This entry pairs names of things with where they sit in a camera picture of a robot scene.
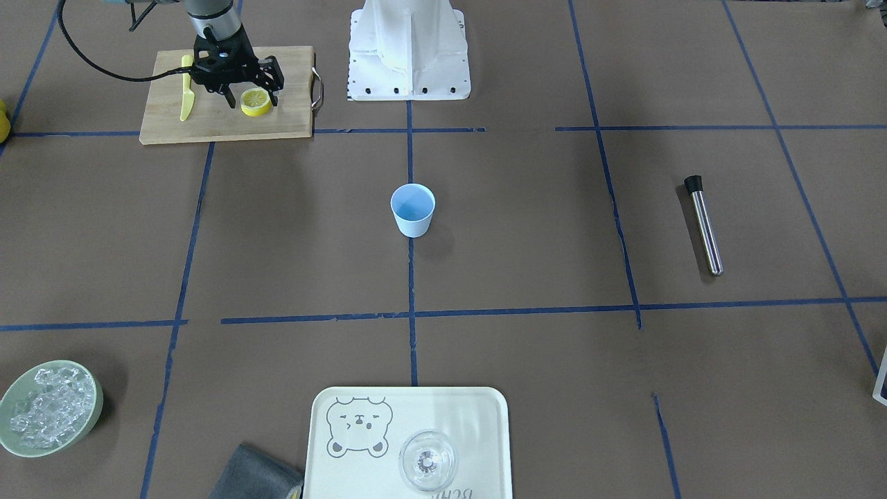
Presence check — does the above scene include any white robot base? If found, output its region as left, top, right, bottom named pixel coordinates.
left=346, top=1, right=472, bottom=102

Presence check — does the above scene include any lemon half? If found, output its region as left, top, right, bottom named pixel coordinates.
left=240, top=87, right=274, bottom=117

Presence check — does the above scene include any green bowl of ice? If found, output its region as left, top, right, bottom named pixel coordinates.
left=1, top=360, right=104, bottom=458

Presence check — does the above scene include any whole yellow lemon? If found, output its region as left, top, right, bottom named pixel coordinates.
left=0, top=99, right=12, bottom=145

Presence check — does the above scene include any grey folded cloth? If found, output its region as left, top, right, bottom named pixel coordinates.
left=208, top=444, right=304, bottom=498

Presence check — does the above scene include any yellow plastic knife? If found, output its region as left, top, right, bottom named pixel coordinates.
left=179, top=53, right=195, bottom=122

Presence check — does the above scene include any light blue cup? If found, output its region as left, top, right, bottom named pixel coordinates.
left=389, top=183, right=435, bottom=239

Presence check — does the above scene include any steel muddler black cap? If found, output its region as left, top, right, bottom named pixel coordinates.
left=683, top=175, right=723, bottom=276

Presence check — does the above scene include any white wire cup rack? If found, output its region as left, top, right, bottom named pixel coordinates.
left=872, top=349, right=887, bottom=405

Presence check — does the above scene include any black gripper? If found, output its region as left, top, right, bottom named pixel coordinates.
left=190, top=26, right=285, bottom=110

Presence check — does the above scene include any cream bear tray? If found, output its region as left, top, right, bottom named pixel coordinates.
left=302, top=387, right=513, bottom=498

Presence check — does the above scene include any clear glass on tray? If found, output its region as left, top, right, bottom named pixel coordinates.
left=399, top=430, right=457, bottom=493

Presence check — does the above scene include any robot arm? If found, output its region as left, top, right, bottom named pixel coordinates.
left=184, top=1, right=284, bottom=107

